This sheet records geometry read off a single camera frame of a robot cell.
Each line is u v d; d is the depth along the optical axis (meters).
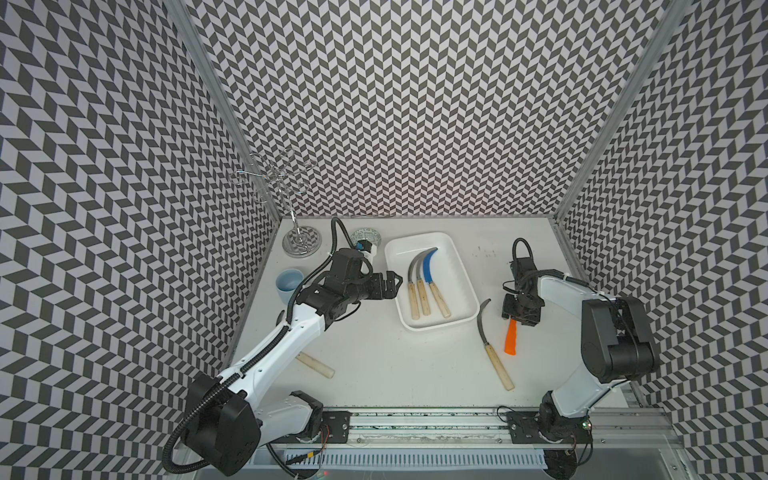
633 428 0.76
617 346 0.47
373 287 0.69
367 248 0.72
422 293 0.96
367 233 1.09
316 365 0.83
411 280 1.00
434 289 0.98
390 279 0.71
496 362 0.84
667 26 0.68
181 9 0.70
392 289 0.70
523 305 0.79
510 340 0.87
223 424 0.38
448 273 1.02
